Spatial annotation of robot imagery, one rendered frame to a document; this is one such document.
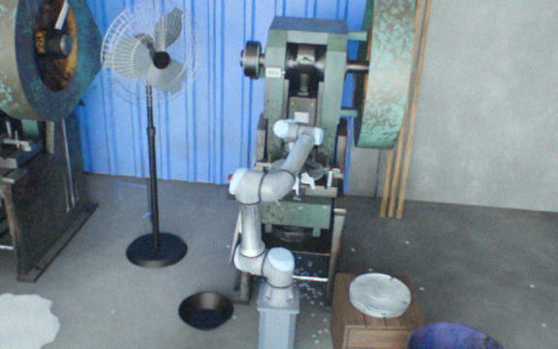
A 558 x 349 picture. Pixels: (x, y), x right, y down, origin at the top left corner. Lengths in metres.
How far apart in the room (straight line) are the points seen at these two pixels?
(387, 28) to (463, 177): 2.19
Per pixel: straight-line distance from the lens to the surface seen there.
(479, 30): 4.28
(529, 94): 4.50
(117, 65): 3.13
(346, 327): 2.76
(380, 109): 2.68
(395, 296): 2.91
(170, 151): 4.58
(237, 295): 3.39
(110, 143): 4.67
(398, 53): 2.64
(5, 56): 3.01
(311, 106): 3.00
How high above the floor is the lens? 2.11
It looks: 26 degrees down
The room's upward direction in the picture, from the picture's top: 3 degrees clockwise
